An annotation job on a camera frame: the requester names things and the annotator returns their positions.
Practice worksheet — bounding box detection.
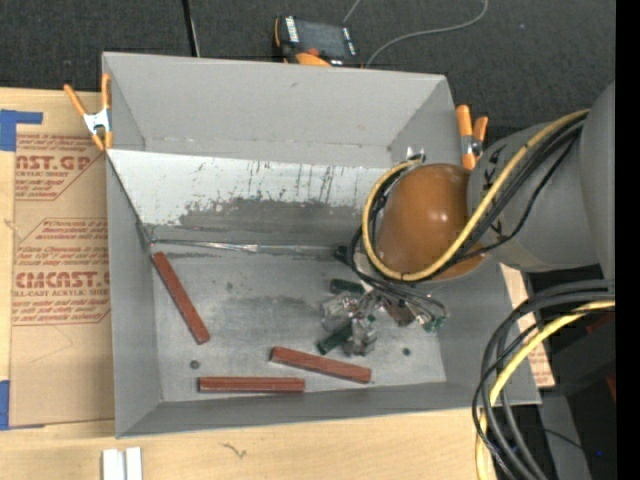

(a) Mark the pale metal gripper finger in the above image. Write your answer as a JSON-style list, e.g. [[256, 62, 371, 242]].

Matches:
[[321, 292, 359, 332], [342, 316, 380, 358]]

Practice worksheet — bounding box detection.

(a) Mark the red-brown flat block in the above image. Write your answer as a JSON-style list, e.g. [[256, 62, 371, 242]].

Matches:
[[197, 376, 307, 395], [151, 251, 212, 346], [268, 346, 373, 385]]

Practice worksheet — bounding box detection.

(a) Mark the grey metal bin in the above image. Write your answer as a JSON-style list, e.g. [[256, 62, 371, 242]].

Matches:
[[101, 51, 542, 439]]

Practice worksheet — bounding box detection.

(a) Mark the brown cardboard board, red print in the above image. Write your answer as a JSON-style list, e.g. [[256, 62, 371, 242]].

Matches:
[[0, 86, 556, 430]]

